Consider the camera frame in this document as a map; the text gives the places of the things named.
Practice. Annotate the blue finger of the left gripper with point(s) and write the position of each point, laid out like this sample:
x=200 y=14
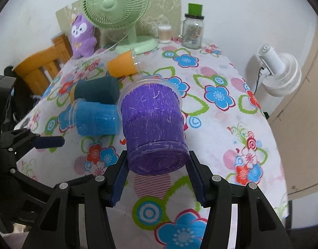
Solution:
x=48 y=142

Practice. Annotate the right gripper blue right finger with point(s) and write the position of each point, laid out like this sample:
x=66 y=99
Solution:
x=213 y=192

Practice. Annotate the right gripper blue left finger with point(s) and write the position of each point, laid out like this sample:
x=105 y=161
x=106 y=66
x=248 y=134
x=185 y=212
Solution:
x=102 y=192

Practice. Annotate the purple plastic cup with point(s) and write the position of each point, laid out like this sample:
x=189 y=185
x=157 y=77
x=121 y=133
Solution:
x=153 y=125

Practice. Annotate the blue plastic cup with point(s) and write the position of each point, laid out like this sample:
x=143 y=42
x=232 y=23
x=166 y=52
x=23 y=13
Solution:
x=93 y=119

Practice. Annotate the dark teal cup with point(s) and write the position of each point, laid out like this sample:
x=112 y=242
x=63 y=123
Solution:
x=103 y=90

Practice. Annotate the orange plastic cup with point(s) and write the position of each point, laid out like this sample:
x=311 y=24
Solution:
x=124 y=65

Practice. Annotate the green cup on jar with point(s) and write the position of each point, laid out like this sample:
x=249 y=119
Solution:
x=194 y=9

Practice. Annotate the dark clothes pile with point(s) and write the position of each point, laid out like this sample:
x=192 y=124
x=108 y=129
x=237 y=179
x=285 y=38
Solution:
x=22 y=101

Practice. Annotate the floral tablecloth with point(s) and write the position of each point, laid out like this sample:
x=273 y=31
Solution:
x=223 y=125

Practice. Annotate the orange wooden chair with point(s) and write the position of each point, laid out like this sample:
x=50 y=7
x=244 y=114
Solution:
x=35 y=73

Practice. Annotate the purple plush toy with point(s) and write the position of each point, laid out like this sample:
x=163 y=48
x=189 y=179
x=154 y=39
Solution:
x=83 y=40

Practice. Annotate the white standing fan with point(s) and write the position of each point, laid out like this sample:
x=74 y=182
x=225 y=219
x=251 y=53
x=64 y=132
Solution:
x=279 y=75

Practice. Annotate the glass mason jar mug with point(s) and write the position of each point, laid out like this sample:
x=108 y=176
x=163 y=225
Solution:
x=191 y=31

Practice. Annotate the green desk fan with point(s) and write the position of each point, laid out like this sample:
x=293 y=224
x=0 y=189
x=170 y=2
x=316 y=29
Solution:
x=120 y=14

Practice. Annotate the beige cartoon cardboard panel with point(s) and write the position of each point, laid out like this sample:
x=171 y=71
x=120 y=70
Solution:
x=158 y=12

